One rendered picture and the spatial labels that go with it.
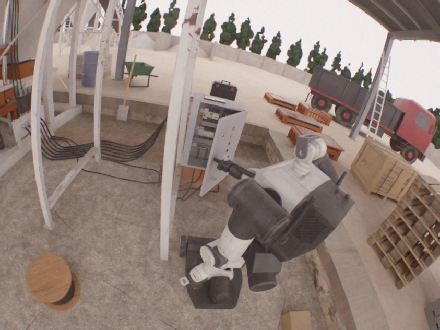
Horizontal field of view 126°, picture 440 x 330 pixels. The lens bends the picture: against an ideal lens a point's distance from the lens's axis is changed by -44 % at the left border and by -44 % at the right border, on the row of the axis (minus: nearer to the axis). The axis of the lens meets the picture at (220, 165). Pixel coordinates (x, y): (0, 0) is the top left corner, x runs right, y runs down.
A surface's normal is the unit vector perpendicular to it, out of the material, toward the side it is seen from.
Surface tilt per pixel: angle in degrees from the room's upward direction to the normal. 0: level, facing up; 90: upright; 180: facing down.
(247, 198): 43
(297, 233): 92
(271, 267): 48
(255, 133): 90
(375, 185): 90
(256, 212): 58
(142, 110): 90
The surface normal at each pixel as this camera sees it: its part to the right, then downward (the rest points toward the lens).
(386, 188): -0.12, 0.51
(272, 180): -0.33, -0.46
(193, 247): 0.22, -0.18
